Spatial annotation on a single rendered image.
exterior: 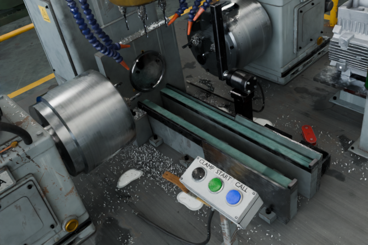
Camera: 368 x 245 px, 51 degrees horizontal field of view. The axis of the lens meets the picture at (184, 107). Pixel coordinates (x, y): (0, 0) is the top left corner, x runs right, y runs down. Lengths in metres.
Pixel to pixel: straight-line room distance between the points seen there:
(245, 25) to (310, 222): 0.64
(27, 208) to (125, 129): 0.31
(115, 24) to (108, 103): 0.41
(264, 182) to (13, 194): 0.59
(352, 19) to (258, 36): 0.29
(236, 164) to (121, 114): 0.34
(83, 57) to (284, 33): 0.71
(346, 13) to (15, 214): 1.07
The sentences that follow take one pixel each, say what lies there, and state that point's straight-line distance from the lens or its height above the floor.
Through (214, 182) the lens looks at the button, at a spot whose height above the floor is 1.07.
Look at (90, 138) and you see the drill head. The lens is 1.02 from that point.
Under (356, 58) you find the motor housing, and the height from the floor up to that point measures 1.01.
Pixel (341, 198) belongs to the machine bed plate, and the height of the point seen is 0.80.
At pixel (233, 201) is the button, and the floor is 1.07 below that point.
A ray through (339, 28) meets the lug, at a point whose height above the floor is 1.09.
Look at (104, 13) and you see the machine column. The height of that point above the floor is 1.21.
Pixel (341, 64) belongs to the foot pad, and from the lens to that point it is 1.35.
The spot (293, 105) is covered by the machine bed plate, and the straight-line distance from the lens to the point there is 1.45.
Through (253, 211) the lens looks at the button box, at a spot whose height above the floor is 1.04.
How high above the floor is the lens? 1.68
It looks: 36 degrees down
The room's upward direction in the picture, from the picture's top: 11 degrees counter-clockwise
